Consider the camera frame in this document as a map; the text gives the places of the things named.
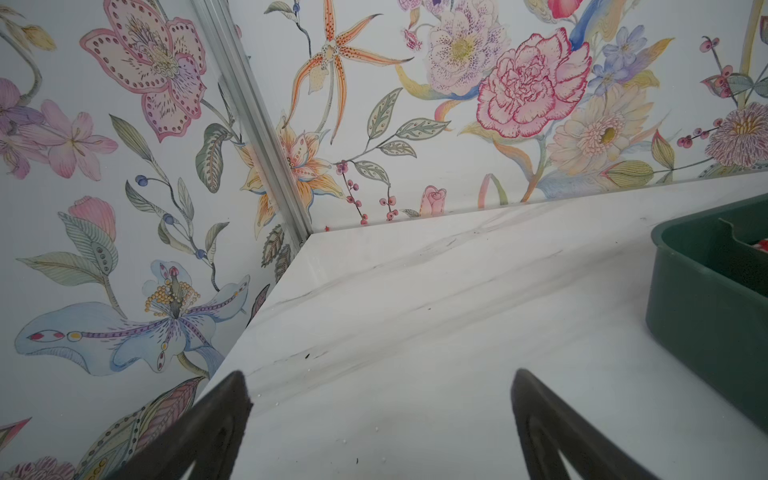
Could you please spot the aluminium corner post left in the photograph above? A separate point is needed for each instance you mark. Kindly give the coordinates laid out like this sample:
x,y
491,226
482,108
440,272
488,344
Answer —
x,y
219,28

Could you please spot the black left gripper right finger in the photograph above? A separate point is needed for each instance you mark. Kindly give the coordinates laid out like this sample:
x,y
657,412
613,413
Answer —
x,y
553,435

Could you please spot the green plastic organizer bin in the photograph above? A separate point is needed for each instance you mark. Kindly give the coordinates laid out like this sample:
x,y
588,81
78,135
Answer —
x,y
708,300

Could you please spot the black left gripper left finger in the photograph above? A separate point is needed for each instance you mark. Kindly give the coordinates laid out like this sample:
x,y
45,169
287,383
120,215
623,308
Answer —
x,y
203,443

